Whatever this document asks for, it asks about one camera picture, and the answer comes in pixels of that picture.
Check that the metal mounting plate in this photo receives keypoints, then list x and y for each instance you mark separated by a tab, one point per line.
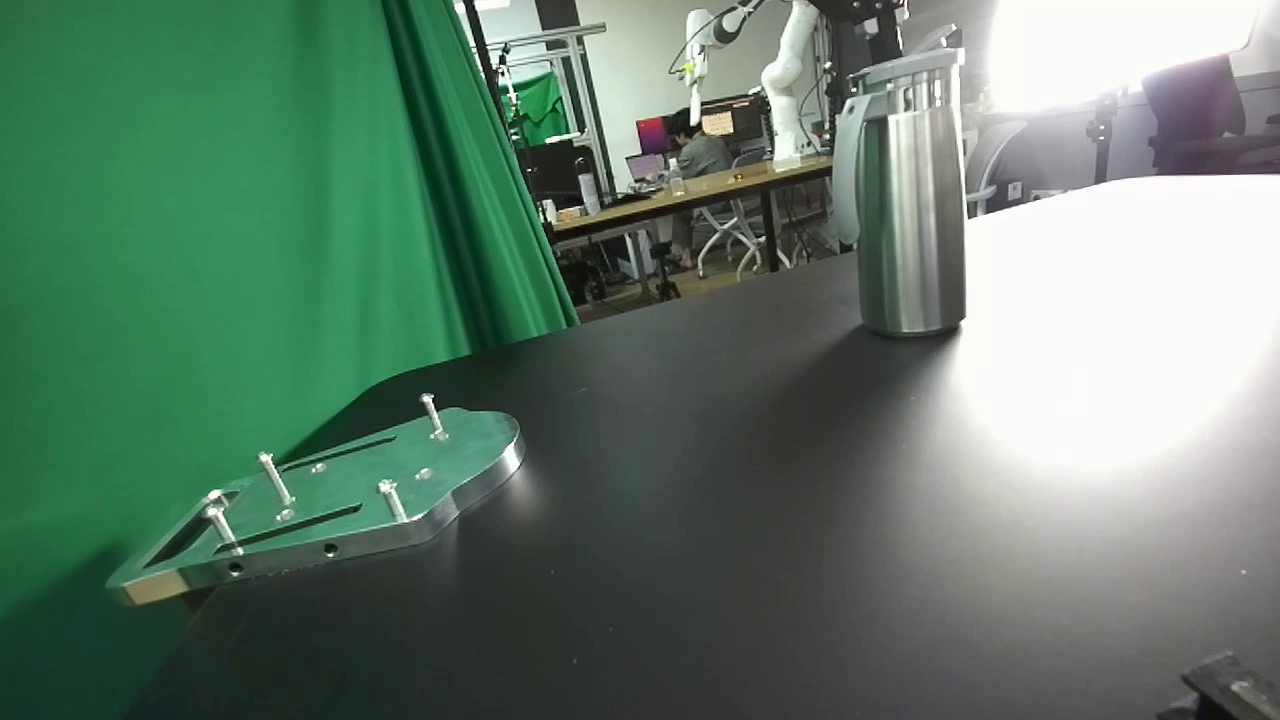
336	507

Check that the background computer monitor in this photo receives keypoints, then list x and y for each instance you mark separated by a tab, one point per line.
656	135

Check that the front left screw on plate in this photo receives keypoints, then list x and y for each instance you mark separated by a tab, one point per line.
218	517

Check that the front right screw on plate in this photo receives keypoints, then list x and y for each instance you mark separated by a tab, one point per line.
391	491

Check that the dark office chair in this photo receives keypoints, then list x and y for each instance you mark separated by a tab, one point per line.
1196	119

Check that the screw on plate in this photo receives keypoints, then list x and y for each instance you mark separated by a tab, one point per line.
432	418
391	491
218	517
279	487

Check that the green backdrop curtain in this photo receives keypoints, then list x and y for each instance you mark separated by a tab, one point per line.
218	224

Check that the rear screw on plate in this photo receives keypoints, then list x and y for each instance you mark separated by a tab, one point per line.
432	418

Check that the black object at corner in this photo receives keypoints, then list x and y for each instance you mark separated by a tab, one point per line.
1227	691

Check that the silver metal bottle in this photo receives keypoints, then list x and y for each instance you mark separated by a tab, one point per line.
899	195

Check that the wooden background desk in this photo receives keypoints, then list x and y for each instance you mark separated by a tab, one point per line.
633	217

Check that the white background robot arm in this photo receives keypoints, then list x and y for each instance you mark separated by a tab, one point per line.
778	78

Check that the left middle screw on plate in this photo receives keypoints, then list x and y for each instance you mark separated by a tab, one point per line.
279	487

